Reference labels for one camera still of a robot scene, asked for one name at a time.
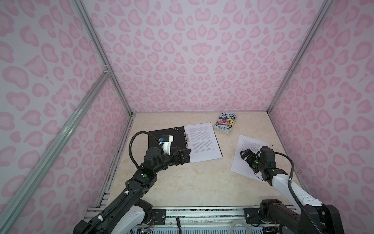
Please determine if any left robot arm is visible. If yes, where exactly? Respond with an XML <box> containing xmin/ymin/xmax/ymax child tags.
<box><xmin>73</xmin><ymin>147</ymin><xmax>191</xmax><ymax>234</ymax></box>

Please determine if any colourful treehouse book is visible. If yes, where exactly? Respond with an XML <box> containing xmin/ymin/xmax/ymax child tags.
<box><xmin>214</xmin><ymin>112</ymin><xmax>237</xmax><ymax>133</ymax></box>

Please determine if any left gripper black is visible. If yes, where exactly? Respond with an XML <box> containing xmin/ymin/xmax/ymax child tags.
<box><xmin>153</xmin><ymin>146</ymin><xmax>191</xmax><ymax>176</ymax></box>

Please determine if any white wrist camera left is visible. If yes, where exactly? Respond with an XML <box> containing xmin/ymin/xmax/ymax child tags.
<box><xmin>159</xmin><ymin>135</ymin><xmax>173</xmax><ymax>155</ymax></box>

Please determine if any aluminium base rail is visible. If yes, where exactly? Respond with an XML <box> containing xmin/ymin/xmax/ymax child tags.
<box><xmin>80</xmin><ymin>205</ymin><xmax>334</xmax><ymax>234</ymax></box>

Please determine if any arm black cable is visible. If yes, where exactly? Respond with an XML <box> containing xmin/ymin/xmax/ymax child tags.
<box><xmin>128</xmin><ymin>131</ymin><xmax>161</xmax><ymax>170</ymax></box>
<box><xmin>273</xmin><ymin>151</ymin><xmax>322</xmax><ymax>234</ymax></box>

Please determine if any aluminium frame corner post left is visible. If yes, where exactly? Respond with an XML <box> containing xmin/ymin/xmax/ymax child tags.
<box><xmin>71</xmin><ymin>0</ymin><xmax>133</xmax><ymax>117</ymax></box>

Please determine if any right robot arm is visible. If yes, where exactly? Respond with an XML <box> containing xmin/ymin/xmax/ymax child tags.
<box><xmin>240</xmin><ymin>146</ymin><xmax>344</xmax><ymax>234</ymax></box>

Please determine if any printed sheet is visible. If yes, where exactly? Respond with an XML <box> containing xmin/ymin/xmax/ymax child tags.
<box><xmin>184</xmin><ymin>122</ymin><xmax>223</xmax><ymax>163</ymax></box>
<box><xmin>231</xmin><ymin>135</ymin><xmax>270</xmax><ymax>183</ymax></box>

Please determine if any aluminium frame corner post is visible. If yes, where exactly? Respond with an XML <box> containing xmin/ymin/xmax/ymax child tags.
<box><xmin>267</xmin><ymin>0</ymin><xmax>335</xmax><ymax>115</ymax></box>
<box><xmin>71</xmin><ymin>0</ymin><xmax>133</xmax><ymax>117</ymax></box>

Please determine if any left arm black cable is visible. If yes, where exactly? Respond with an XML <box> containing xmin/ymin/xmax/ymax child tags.
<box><xmin>128</xmin><ymin>131</ymin><xmax>161</xmax><ymax>170</ymax></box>

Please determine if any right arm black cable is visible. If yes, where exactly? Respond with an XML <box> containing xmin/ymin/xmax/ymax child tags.
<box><xmin>273</xmin><ymin>151</ymin><xmax>322</xmax><ymax>234</ymax></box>

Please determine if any aluminium frame corner post right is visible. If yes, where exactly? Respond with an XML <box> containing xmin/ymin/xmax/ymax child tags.
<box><xmin>267</xmin><ymin>0</ymin><xmax>335</xmax><ymax>115</ymax></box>

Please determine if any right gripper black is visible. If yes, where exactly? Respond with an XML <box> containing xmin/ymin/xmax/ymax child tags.
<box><xmin>239</xmin><ymin>149</ymin><xmax>266</xmax><ymax>173</ymax></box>

